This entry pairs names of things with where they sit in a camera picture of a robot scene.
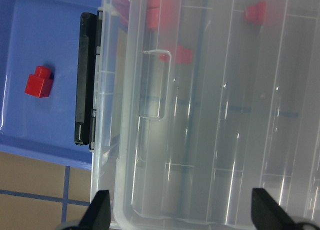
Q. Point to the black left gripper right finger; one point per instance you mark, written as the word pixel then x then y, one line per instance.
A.
pixel 267 214

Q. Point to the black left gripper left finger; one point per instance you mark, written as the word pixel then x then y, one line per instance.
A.
pixel 98 214

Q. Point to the red block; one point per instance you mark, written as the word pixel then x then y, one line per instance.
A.
pixel 180 54
pixel 153 14
pixel 255 14
pixel 39 84

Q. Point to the clear plastic storage box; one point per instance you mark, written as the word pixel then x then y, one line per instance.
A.
pixel 117 34

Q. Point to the clear plastic box lid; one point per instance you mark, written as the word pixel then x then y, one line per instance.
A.
pixel 244 114

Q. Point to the blue plastic tray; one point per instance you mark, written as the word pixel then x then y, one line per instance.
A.
pixel 39 41

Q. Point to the black box latch handle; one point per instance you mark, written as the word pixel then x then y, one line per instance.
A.
pixel 88 50

